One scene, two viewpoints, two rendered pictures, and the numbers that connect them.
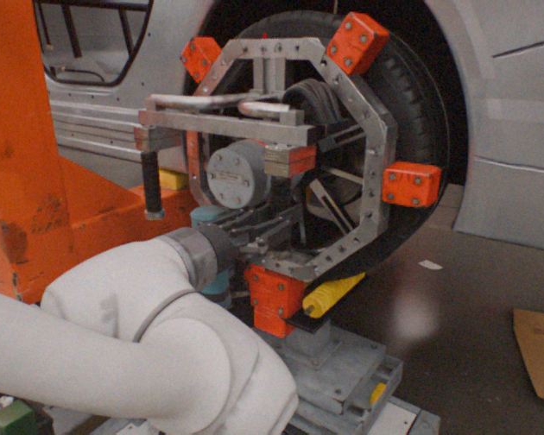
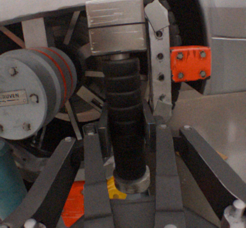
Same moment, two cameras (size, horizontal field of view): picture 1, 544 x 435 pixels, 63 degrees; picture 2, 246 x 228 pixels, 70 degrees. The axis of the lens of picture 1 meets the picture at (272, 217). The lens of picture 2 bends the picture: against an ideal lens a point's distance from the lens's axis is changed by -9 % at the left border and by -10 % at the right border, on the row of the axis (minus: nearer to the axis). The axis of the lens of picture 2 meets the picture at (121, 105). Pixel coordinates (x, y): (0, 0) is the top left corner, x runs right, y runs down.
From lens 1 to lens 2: 0.61 m
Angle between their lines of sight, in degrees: 32
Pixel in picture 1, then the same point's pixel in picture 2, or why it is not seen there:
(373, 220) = (167, 102)
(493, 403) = (184, 182)
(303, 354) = not seen: hidden behind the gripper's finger
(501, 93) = not seen: outside the picture
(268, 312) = (76, 214)
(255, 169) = (41, 76)
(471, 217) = (215, 81)
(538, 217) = not seen: outside the picture
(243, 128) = not seen: outside the picture
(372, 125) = (153, 9)
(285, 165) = (139, 26)
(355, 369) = not seen: hidden behind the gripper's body
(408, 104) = not seen: outside the picture
